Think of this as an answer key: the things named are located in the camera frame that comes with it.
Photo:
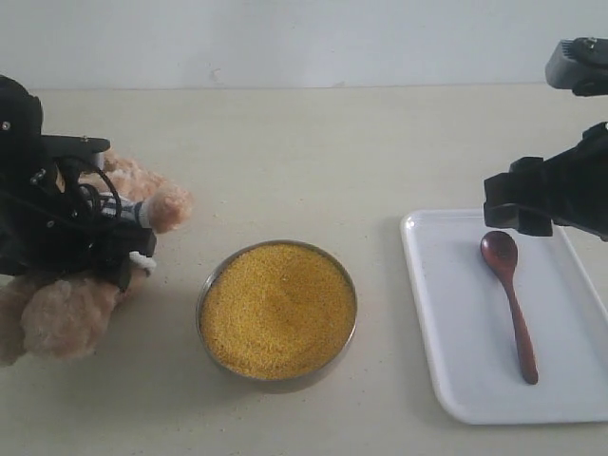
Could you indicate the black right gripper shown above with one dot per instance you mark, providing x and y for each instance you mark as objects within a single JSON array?
[{"x": 569, "y": 189}]

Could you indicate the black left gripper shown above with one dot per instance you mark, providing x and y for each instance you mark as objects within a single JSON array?
[{"x": 49, "y": 218}]

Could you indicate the white rectangular plastic tray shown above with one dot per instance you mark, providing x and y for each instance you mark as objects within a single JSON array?
[{"x": 468, "y": 333}]

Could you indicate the dark red wooden spoon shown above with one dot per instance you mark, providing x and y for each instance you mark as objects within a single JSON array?
[{"x": 500, "y": 253}]

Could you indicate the tan teddy bear striped sweater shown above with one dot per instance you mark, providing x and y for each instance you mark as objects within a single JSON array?
[{"x": 66, "y": 317}]

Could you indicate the metal bowl of yellow millet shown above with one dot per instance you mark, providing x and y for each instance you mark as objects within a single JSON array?
[{"x": 279, "y": 314}]

